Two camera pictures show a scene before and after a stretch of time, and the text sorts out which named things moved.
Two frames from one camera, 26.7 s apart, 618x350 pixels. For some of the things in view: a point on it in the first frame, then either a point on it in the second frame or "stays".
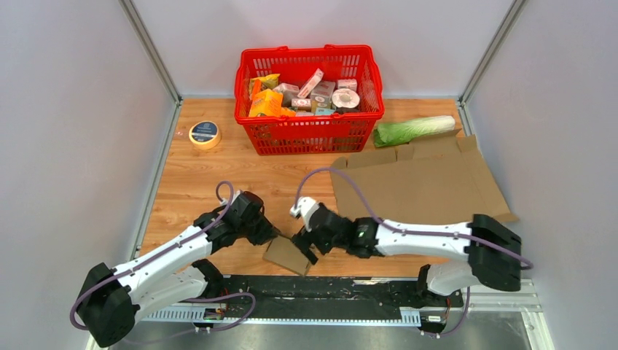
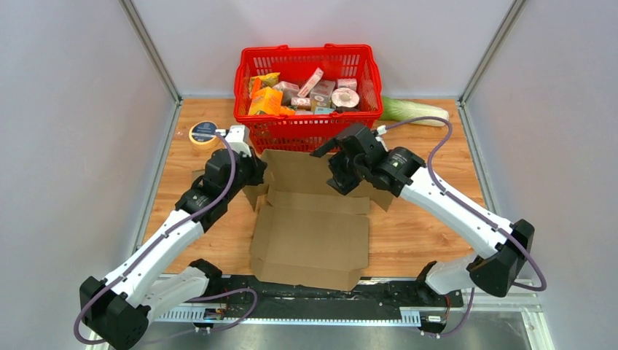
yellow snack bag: x=267 y=82 stays
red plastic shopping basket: x=309 y=100 stays
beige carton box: x=322 y=92 stays
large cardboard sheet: x=447 y=179 to x=307 y=232
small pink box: x=347 y=83 stays
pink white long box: x=311 y=83 stays
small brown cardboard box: x=284 y=253 to x=197 y=173
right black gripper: x=304 y=240 to x=343 y=184
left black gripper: x=267 y=231 to x=258 y=168
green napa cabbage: x=402 y=132 to x=401 y=109
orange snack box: x=267 y=102 stays
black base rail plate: x=329 y=294 stays
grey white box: x=289 y=92 stays
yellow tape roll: x=205 y=135 stays
